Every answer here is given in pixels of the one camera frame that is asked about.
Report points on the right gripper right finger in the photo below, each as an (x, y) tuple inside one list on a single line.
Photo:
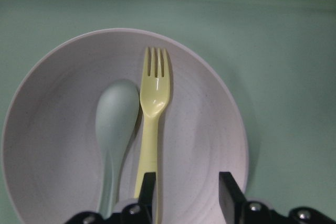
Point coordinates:
[(234, 205)]

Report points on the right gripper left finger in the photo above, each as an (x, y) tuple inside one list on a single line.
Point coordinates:
[(140, 211)]

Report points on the white round plate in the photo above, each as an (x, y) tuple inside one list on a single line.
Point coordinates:
[(51, 161)]

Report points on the yellow plastic fork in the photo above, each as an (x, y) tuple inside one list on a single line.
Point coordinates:
[(155, 93)]

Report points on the pale green spoon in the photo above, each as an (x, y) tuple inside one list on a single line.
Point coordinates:
[(116, 116)]

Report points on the light green tray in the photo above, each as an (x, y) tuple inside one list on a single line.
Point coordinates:
[(277, 58)]

